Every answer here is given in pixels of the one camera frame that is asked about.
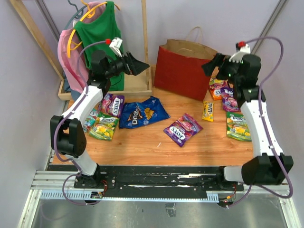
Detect blue grey cloth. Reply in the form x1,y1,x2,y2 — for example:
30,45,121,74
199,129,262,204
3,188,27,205
63,78,81,101

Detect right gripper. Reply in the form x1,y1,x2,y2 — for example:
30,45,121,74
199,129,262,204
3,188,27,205
201,52,242,86

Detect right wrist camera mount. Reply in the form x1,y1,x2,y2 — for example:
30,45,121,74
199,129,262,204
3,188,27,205
229,41,251,63

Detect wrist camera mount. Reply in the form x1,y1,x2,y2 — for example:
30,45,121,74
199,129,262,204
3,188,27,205
105,37,123,57
229,41,251,63

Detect green tank top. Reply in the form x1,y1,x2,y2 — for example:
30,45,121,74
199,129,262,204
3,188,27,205
72,1,125,92

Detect blue Doritos chip bag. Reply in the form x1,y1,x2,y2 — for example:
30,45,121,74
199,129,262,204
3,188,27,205
119,96,170,129

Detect yellow snack packet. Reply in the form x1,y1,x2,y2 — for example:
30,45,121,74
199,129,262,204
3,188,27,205
202,101,214,122

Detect aluminium corner profile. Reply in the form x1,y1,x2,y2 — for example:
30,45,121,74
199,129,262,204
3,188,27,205
252,0,289,54
35,0,60,40

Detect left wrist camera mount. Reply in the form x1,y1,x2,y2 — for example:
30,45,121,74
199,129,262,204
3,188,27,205
105,37,123,57

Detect aluminium corner profile left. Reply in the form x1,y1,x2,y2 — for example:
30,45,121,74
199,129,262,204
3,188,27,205
35,0,60,40

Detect red brown paper bag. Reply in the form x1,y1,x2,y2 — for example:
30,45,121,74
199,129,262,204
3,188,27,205
154,39,217,101

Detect wooden rack frame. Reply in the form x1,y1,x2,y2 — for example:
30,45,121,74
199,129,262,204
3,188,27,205
11,0,152,101

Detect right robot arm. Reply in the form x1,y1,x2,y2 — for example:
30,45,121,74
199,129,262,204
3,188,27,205
202,51,294,192

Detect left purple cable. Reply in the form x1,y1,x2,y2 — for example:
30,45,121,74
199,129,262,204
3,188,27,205
52,40,109,206

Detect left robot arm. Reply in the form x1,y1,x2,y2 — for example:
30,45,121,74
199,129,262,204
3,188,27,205
50,50,150,189

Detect orange snack packet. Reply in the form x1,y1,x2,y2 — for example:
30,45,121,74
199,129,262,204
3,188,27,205
209,77,228,100

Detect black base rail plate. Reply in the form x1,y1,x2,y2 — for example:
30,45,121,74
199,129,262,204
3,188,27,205
74,166,244,200

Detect teal snack packet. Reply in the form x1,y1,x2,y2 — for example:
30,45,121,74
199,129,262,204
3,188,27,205
83,109,100,133

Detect pink shirt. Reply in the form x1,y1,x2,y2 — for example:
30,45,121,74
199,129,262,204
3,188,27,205
56,1,103,93

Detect green Fox's candy packet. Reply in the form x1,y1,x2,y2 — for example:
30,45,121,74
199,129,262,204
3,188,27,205
88,113,119,141

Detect aluminium corner profile right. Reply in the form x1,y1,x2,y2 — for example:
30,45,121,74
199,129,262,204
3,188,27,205
252,0,289,54

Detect purple Fox's candy packet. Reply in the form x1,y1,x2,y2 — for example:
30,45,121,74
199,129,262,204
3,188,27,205
97,93,125,118

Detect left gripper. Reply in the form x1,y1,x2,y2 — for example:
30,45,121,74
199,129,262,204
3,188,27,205
104,50,149,78

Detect grey clothes hanger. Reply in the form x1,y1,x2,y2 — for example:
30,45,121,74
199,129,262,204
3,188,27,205
64,0,87,30

